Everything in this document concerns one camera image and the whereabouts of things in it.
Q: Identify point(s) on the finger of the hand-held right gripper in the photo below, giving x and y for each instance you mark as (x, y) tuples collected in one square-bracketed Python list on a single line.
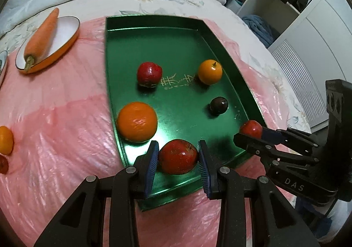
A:
[(272, 135), (253, 145)]

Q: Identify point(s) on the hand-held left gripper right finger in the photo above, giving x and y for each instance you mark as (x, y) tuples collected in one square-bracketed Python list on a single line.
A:
[(206, 170)]

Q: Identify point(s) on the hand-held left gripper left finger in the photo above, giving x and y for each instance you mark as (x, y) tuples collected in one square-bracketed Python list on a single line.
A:
[(150, 170)]

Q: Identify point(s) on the red apple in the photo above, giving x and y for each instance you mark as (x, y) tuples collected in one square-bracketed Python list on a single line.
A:
[(178, 156), (3, 164), (250, 128), (149, 74)]

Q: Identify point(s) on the large orange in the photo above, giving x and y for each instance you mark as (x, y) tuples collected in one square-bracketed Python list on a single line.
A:
[(137, 121)]

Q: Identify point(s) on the dark plum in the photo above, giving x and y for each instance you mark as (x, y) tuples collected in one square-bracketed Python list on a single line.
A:
[(218, 105)]

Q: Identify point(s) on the orange with stem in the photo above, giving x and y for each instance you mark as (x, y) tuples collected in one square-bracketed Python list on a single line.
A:
[(210, 72)]

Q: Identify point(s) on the green rectangular tray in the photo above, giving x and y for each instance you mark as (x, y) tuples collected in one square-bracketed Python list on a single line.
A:
[(178, 43)]

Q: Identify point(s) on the small orange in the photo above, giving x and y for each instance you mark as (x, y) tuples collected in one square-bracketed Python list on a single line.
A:
[(5, 139)]

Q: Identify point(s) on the pink plastic sheet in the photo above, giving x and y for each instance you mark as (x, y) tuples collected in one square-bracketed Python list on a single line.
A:
[(68, 126)]

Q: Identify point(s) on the blue blanket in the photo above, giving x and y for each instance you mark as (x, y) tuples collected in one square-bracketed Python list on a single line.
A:
[(258, 29)]

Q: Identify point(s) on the white wardrobe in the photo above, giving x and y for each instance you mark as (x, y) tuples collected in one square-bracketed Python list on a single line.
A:
[(310, 29)]

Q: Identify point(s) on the white bag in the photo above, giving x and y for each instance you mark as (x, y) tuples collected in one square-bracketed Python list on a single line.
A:
[(233, 1)]

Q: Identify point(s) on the orange enamel dish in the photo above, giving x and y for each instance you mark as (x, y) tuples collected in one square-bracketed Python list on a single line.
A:
[(64, 29)]

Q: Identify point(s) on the carrot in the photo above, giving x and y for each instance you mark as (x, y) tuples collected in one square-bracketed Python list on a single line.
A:
[(41, 37)]

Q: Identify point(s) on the white green-rimmed plate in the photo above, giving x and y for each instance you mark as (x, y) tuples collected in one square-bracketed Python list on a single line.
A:
[(2, 68)]

